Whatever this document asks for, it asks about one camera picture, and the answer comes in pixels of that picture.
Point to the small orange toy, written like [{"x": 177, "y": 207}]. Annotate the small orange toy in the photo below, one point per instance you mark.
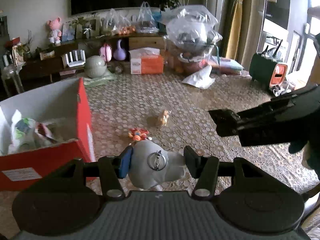
[{"x": 163, "y": 117}]

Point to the clear bag with oranges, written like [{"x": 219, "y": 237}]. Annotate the clear bag with oranges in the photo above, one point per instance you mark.
[{"x": 116, "y": 24}]

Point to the red cardboard box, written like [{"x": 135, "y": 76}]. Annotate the red cardboard box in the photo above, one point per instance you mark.
[{"x": 65, "y": 103}]

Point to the stack of coloured folders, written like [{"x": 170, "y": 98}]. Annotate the stack of coloured folders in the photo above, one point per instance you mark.
[{"x": 226, "y": 66}]

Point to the clear plastic bag right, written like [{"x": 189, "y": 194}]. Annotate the clear plastic bag right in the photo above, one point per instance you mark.
[{"x": 146, "y": 24}]

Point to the purple gourd vase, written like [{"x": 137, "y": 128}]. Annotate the purple gourd vase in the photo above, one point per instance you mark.
[{"x": 119, "y": 53}]

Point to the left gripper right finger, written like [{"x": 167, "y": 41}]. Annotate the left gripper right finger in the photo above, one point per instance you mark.
[{"x": 205, "y": 170}]

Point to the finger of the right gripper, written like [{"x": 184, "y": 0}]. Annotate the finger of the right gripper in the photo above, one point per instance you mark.
[{"x": 226, "y": 122}]

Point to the crumpled silver wrappers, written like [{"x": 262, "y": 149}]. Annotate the crumpled silver wrappers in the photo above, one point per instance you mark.
[{"x": 282, "y": 89}]

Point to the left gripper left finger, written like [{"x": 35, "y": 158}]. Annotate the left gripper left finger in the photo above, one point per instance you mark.
[{"x": 111, "y": 170}]

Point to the orange tissue box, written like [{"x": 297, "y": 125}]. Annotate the orange tissue box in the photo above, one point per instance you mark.
[{"x": 146, "y": 61}]

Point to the picture frame with plant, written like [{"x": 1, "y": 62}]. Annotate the picture frame with plant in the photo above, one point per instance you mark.
[{"x": 89, "y": 27}]

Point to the grey plush with ring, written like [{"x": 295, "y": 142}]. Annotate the grey plush with ring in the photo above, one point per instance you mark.
[{"x": 151, "y": 165}]

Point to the yellow curtain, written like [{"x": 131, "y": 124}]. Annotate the yellow curtain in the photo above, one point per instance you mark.
[{"x": 234, "y": 27}]

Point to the brown fruit bowl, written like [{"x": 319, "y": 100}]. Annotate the brown fruit bowl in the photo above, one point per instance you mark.
[{"x": 184, "y": 64}]

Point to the white-green plastic bag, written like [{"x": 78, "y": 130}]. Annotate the white-green plastic bag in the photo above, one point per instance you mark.
[{"x": 23, "y": 134}]

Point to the pale green round pot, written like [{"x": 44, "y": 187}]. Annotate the pale green round pot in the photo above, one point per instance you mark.
[{"x": 95, "y": 66}]

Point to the white router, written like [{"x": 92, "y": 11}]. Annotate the white router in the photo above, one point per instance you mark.
[{"x": 75, "y": 58}]

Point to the green folded cloth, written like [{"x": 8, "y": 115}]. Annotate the green folded cloth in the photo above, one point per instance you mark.
[{"x": 98, "y": 81}]

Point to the pink pig plush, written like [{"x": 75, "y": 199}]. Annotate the pink pig plush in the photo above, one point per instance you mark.
[{"x": 55, "y": 30}]

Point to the large clear plastic bag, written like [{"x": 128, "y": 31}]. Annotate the large clear plastic bag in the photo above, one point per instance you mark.
[{"x": 191, "y": 27}]

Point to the pink round toy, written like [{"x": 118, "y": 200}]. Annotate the pink round toy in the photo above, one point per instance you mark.
[{"x": 106, "y": 52}]

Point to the red dragon keychain figure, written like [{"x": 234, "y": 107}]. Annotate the red dragon keychain figure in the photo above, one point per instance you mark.
[{"x": 139, "y": 134}]

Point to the dark wooden sideboard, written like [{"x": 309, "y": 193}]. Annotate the dark wooden sideboard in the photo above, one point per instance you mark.
[{"x": 39, "y": 72}]

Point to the green retro radio organizer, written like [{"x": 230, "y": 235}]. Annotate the green retro radio organizer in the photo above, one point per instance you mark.
[{"x": 267, "y": 71}]

